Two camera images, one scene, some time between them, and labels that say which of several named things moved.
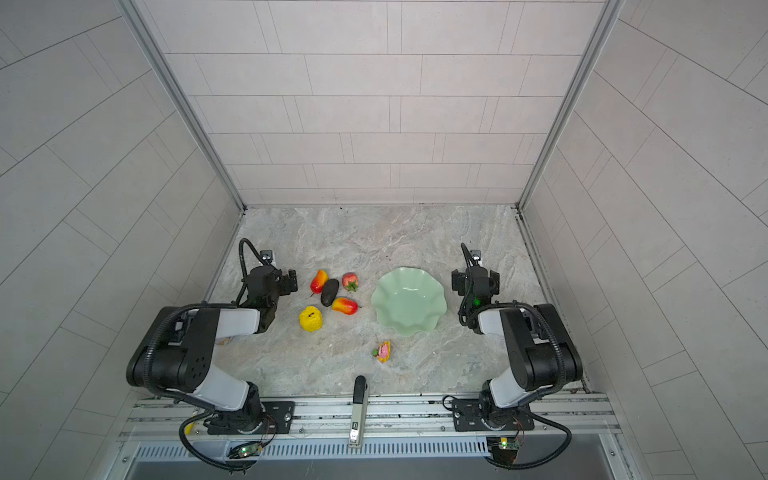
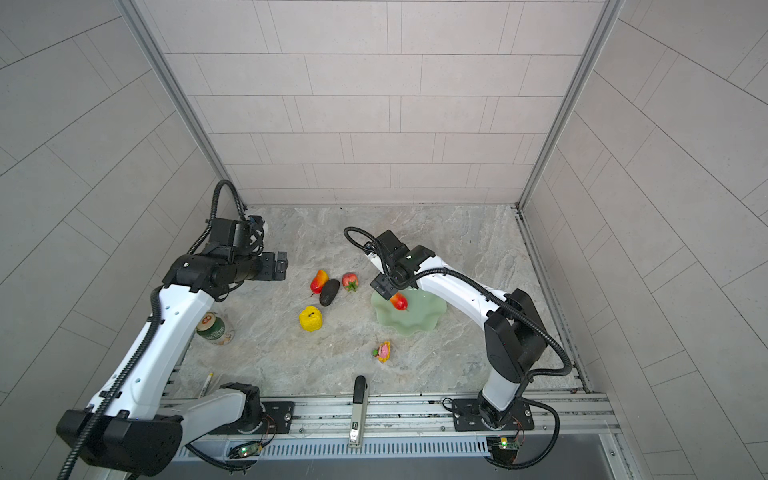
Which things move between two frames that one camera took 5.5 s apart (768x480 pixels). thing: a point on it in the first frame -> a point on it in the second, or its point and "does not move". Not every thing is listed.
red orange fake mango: (345, 306) -> (399, 301)
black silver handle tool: (360, 390) does not move
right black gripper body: (462, 279) -> (383, 282)
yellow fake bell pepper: (311, 318) does not move
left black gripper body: (281, 287) -> (267, 267)
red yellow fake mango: (317, 284) does not move
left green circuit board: (244, 450) does not move
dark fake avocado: (329, 291) does not move
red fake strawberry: (350, 281) does not move
